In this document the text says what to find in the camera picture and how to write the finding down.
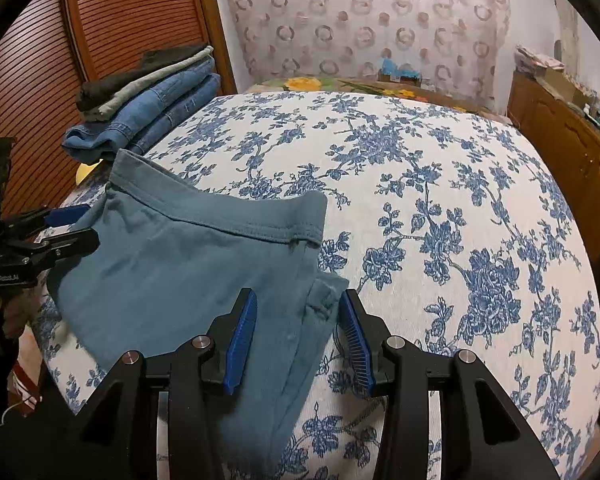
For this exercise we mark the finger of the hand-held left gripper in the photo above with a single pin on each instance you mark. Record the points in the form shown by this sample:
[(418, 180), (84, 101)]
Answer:
[(67, 215), (75, 241)]

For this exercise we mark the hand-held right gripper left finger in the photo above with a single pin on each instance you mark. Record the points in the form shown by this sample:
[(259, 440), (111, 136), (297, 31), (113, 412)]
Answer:
[(241, 340)]

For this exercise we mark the folded grey pants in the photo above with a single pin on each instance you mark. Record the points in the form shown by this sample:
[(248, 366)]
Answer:
[(150, 82)]

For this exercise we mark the wooden cabinet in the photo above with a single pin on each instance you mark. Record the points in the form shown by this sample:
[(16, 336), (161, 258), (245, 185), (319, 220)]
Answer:
[(565, 145)]

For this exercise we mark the small blue object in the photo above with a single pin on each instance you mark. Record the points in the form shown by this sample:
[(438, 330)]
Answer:
[(397, 71)]

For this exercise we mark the blue floral white bedspread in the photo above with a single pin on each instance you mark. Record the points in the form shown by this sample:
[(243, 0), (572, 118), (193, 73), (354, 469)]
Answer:
[(430, 185)]

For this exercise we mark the wooden slatted wardrobe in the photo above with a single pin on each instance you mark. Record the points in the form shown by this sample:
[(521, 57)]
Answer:
[(35, 70)]

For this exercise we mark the teal pants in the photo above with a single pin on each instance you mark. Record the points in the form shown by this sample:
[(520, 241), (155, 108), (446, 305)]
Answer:
[(180, 260)]

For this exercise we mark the folded dark pants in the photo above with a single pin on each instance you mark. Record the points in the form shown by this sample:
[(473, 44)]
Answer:
[(150, 67)]

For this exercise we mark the yellow cloth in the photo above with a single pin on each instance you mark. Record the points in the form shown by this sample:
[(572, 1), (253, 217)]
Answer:
[(87, 170)]

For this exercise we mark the colourful flower blanket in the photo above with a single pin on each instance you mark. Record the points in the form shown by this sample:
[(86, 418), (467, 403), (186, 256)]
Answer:
[(300, 83)]

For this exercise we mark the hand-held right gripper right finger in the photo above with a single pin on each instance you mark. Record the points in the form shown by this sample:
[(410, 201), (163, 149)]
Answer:
[(356, 340)]

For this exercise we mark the folded blue jeans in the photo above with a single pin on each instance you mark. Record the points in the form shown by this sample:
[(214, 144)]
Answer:
[(140, 110), (180, 115)]

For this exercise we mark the pile of boxes and papers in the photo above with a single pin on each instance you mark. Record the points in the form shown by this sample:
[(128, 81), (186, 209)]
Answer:
[(555, 72)]

